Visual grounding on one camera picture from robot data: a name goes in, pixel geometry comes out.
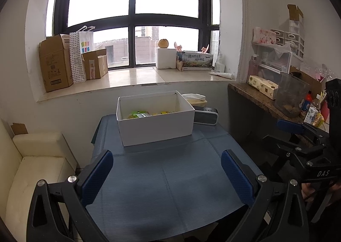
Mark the white tube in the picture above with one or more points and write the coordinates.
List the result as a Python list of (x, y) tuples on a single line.
[(221, 74)]

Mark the black speaker with white rim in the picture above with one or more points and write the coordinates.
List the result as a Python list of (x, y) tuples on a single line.
[(205, 116)]

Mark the clear plastic drawer unit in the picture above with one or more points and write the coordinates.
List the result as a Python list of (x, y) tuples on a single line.
[(277, 61)]

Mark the black window frame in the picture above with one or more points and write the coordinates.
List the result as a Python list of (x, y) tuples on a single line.
[(132, 18)]

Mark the cardboard scrap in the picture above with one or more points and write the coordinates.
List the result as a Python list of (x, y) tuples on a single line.
[(18, 128)]

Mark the brown stone counter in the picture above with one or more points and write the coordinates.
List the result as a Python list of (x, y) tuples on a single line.
[(255, 95)]

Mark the white mini drawer organizer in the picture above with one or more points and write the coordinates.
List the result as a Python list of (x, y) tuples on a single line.
[(289, 38)]

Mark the round yellow fruit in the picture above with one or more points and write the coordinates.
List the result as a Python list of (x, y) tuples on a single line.
[(163, 43)]

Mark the yellow boxes on shelf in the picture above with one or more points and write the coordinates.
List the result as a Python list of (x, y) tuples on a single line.
[(262, 86)]

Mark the large brown cardboard box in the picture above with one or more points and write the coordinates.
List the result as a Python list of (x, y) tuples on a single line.
[(53, 66)]

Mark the person's right hand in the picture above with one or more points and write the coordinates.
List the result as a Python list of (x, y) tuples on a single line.
[(309, 191)]

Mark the small woven basket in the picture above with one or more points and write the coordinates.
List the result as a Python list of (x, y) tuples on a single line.
[(179, 64)]

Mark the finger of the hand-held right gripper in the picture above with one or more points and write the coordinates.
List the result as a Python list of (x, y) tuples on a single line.
[(289, 124), (293, 151)]

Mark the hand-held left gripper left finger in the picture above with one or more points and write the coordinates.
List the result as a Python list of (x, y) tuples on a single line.
[(97, 175)]

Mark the cream leather sofa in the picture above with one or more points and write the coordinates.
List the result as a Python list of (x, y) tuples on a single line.
[(34, 172)]

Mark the pink toy figure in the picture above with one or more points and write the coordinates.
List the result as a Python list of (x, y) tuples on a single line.
[(205, 49)]

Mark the white bag with coloured squares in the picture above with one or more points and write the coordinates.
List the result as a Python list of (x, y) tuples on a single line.
[(86, 42)]

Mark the white cardboard box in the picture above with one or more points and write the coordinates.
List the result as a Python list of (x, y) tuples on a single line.
[(157, 130)]

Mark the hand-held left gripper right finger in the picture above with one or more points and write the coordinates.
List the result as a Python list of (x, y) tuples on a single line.
[(237, 175)]

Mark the printed landscape box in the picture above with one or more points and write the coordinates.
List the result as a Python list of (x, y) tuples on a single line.
[(197, 61)]

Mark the clear plastic container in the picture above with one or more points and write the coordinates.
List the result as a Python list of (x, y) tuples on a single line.
[(291, 93)]

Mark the pink bottle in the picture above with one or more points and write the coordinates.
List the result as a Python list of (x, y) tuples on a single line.
[(254, 67)]

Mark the white foam block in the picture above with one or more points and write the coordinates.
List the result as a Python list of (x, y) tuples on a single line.
[(165, 58)]

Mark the floral tissue pack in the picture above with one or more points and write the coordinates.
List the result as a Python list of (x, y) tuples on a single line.
[(263, 35)]

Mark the blue tablecloth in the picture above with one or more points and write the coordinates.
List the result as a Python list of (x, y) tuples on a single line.
[(165, 178)]

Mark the small brown cardboard box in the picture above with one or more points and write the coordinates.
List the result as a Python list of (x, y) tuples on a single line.
[(94, 65)]

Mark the small drink carton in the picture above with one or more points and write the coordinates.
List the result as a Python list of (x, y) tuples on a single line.
[(313, 118)]

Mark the long green snack packet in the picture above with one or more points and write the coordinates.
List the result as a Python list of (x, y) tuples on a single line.
[(140, 115)]

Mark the polka dot paper bag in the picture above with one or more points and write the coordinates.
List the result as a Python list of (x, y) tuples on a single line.
[(77, 58)]

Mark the red cap bottle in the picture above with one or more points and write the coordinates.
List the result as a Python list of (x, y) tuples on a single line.
[(307, 102)]

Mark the white plastic bottle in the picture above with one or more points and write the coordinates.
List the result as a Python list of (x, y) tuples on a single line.
[(219, 66)]

